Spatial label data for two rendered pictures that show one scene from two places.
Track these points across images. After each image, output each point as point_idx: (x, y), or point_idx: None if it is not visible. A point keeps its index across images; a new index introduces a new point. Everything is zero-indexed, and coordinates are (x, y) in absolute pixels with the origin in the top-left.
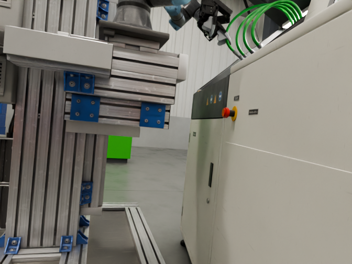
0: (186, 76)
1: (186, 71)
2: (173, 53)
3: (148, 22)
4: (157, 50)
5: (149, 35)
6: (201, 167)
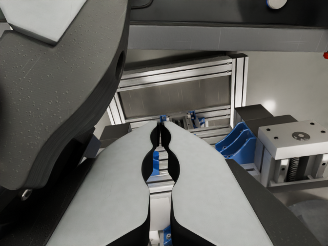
0: (316, 121)
1: (321, 125)
2: (327, 159)
3: None
4: (323, 177)
5: None
6: None
